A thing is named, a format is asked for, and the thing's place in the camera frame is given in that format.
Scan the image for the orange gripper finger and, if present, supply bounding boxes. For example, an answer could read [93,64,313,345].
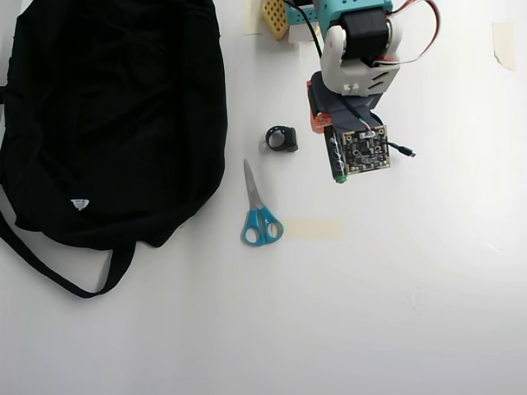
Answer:
[305,79,334,135]

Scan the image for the grey-blue gripper body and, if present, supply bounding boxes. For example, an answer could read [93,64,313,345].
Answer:
[308,70,386,124]

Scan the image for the green-capped black marker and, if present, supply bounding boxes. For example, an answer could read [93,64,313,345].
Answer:
[323,125,349,185]

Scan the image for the black fabric bag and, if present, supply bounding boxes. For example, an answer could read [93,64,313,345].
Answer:
[0,0,229,300]

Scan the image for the yellow perforated plastic part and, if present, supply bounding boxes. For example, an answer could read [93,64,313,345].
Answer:
[261,0,288,42]

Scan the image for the long beige masking tape strip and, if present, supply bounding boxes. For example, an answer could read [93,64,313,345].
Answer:
[282,218,344,241]

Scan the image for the beige masking tape piece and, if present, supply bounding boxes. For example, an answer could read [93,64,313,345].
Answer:
[491,21,518,72]
[243,0,263,36]

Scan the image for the dark blue camera mount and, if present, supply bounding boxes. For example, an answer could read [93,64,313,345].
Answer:
[331,103,386,133]

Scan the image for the black strap ring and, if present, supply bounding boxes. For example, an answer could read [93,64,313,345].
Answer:
[263,124,299,154]

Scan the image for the camera circuit board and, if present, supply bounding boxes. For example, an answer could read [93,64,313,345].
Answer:
[341,124,392,175]

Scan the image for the black braided usb cable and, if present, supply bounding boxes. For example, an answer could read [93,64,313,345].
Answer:
[386,140,417,160]

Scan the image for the blue-handled scissors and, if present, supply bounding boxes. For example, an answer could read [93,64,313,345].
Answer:
[240,159,285,248]

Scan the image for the red white black servo wires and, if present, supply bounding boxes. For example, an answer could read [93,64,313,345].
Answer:
[373,0,443,67]

